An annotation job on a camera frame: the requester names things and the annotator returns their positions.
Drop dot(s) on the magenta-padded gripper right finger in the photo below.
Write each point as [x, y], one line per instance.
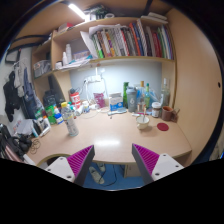
[148, 160]

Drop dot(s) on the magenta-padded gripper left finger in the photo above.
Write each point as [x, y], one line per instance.
[78, 160]

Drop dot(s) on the clear yellow-capped drink bottle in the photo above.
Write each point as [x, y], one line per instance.
[70, 123]

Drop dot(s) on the grey slipper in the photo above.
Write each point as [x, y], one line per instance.
[101, 167]
[96, 176]

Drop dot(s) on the flat round red coaster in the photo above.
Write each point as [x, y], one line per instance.
[163, 127]

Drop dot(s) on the white cup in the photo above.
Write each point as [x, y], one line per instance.
[142, 124]

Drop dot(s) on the white container with blue lid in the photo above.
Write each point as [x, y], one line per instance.
[59, 119]

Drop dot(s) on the wooden stick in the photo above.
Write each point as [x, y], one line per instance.
[144, 113]

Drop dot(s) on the brown mug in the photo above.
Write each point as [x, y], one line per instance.
[167, 114]

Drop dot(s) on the white-lidded dark jar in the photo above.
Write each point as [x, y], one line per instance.
[156, 110]

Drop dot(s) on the small white pill bottle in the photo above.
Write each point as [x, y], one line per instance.
[86, 106]

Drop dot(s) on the light blue hair brush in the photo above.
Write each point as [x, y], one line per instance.
[118, 111]

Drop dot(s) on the black headphones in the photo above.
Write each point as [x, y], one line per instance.
[21, 142]

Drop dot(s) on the grey shaker bottle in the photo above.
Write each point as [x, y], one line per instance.
[131, 101]

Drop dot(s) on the green glass bottle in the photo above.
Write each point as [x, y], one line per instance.
[147, 98]

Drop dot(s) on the magenta pouch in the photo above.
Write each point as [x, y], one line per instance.
[99, 100]

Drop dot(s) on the white paper sheet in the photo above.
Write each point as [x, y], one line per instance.
[24, 126]

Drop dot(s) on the clear bottle with yellow top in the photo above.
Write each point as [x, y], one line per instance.
[142, 95]

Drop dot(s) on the blue and white box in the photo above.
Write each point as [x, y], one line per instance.
[116, 102]

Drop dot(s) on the black bag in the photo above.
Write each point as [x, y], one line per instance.
[50, 99]

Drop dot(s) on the clear glass bottle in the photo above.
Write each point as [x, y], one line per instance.
[165, 95]

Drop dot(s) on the tall green bottle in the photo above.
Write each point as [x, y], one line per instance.
[125, 95]

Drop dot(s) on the blue hanging garment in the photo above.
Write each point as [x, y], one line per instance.
[29, 100]

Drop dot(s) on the black hanging garment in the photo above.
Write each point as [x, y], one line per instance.
[10, 96]

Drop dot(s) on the white hanging garment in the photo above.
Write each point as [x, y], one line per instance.
[20, 75]

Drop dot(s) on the wooden shelf unit with books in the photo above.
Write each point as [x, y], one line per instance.
[133, 41]

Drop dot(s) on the white ceiling light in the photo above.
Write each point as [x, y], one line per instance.
[76, 10]

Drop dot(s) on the white wall power socket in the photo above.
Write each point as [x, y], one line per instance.
[94, 79]

